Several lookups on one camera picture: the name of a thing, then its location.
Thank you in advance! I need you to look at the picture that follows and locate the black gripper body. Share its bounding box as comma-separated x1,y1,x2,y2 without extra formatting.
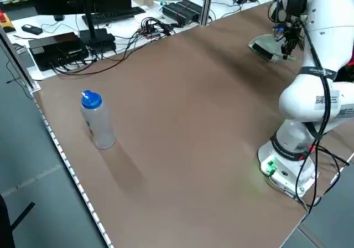
283,20,303,40

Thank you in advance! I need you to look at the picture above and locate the white brush with black bristles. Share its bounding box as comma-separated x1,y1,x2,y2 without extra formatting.
252,43,298,64

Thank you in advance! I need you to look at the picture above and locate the pale green plastic dustpan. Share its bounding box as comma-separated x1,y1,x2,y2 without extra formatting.
248,34,279,51

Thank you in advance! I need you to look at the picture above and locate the black finned power supply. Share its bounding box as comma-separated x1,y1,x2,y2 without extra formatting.
162,0,205,27

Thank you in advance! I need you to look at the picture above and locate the black keyboard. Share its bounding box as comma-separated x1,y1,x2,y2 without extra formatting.
81,6,147,25

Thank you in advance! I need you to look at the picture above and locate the black monitor stand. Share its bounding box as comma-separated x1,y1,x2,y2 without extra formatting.
77,0,116,47

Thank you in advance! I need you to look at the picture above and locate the clear bottle with blue cap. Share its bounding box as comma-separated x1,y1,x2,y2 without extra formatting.
80,90,116,150

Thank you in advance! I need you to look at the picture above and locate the flat black electronics box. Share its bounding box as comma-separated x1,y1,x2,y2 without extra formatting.
28,32,90,72

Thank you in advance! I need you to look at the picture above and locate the small black handheld device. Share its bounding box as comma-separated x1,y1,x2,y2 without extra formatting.
21,24,44,35

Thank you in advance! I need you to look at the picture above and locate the clear acrylic side panel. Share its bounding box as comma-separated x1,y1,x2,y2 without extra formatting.
0,25,41,94

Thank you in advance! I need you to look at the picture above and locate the red emergency stop button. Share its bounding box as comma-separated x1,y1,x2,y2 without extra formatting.
0,9,14,33

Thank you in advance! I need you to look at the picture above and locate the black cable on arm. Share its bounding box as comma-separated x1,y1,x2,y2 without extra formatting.
267,0,332,141

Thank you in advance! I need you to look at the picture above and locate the silver aluminium frame post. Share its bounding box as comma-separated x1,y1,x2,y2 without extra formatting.
200,0,216,27

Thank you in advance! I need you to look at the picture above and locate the black base cable of arm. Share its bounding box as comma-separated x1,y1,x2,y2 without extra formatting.
287,138,351,214

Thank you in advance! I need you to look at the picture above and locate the black cable hub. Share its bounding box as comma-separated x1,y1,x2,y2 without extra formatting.
139,17,175,40

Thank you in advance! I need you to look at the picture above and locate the black desk cable bundle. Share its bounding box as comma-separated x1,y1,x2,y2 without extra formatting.
52,26,178,77

